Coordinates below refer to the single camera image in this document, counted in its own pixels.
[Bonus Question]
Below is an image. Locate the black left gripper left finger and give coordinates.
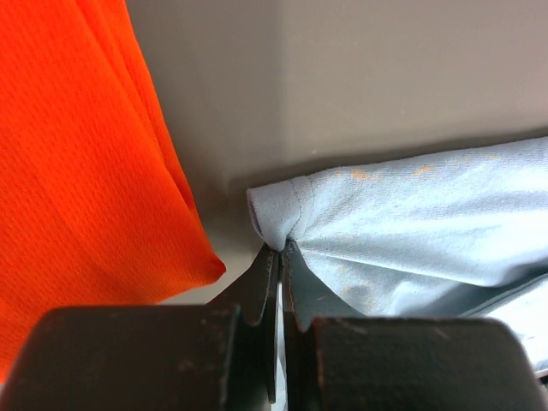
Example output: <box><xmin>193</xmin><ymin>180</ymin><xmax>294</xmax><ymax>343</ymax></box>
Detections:
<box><xmin>1</xmin><ymin>247</ymin><xmax>279</xmax><ymax>410</ymax></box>

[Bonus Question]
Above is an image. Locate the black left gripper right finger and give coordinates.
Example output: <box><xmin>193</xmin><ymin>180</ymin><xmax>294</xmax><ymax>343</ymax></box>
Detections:
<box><xmin>281</xmin><ymin>242</ymin><xmax>544</xmax><ymax>410</ymax></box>

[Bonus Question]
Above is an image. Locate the blue grey t shirt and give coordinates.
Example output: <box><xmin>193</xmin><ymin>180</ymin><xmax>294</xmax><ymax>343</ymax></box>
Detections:
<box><xmin>246</xmin><ymin>135</ymin><xmax>548</xmax><ymax>411</ymax></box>

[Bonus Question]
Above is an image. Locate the orange folded t shirt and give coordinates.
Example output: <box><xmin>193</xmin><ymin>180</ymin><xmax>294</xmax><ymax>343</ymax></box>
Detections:
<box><xmin>1</xmin><ymin>1</ymin><xmax>225</xmax><ymax>377</ymax></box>

